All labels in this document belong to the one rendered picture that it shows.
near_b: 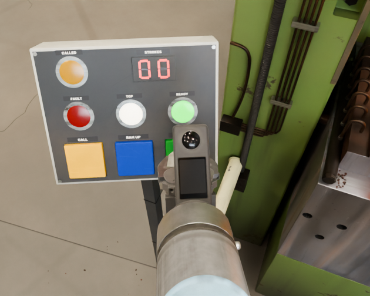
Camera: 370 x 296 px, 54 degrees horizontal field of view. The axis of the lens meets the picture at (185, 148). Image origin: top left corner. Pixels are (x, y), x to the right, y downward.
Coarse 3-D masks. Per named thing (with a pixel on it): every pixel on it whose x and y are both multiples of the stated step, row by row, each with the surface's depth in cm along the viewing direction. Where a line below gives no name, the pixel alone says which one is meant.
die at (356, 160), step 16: (368, 48) 99; (368, 64) 95; (352, 112) 87; (368, 112) 85; (352, 128) 83; (368, 128) 83; (352, 144) 80; (368, 144) 80; (352, 160) 81; (368, 160) 79; (368, 176) 83
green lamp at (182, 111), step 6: (180, 102) 70; (186, 102) 70; (174, 108) 70; (180, 108) 70; (186, 108) 71; (192, 108) 71; (174, 114) 71; (180, 114) 71; (186, 114) 71; (192, 114) 71; (180, 120) 72; (186, 120) 72
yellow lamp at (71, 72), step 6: (66, 60) 66; (72, 60) 66; (60, 66) 66; (66, 66) 66; (72, 66) 66; (78, 66) 66; (60, 72) 67; (66, 72) 67; (72, 72) 67; (78, 72) 67; (66, 78) 67; (72, 78) 67; (78, 78) 67; (72, 84) 68
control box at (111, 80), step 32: (32, 64) 66; (96, 64) 67; (128, 64) 67; (160, 64) 67; (192, 64) 68; (64, 96) 69; (96, 96) 69; (128, 96) 69; (160, 96) 70; (192, 96) 70; (64, 128) 71; (96, 128) 72; (128, 128) 72; (160, 128) 72; (64, 160) 74; (160, 160) 75
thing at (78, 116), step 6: (72, 108) 69; (78, 108) 69; (84, 108) 70; (72, 114) 70; (78, 114) 70; (84, 114) 70; (72, 120) 70; (78, 120) 70; (84, 120) 71; (78, 126) 71
